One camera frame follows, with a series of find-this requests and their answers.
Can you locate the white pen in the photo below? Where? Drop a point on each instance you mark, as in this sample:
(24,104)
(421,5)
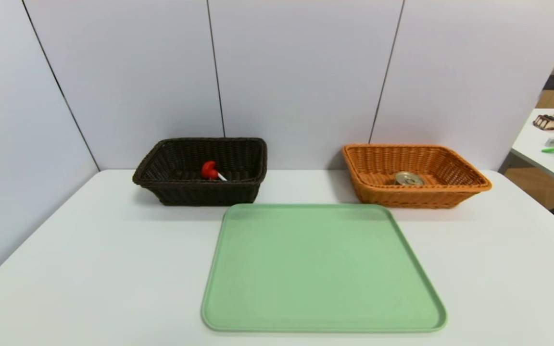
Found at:
(222,177)

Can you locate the red rubber duck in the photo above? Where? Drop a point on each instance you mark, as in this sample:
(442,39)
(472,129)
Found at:
(208,169)

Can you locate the gold pull-tab tin can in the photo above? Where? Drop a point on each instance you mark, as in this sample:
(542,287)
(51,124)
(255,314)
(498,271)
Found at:
(409,179)

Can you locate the dark brown wicker basket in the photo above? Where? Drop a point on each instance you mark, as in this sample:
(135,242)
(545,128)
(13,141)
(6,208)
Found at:
(200,192)

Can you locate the orange wicker basket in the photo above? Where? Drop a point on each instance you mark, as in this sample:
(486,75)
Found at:
(416,197)

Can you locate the light green plastic tray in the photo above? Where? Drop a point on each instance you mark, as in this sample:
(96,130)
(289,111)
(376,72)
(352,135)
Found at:
(315,288)

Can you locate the white side table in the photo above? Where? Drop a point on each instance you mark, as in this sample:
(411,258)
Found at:
(536,149)

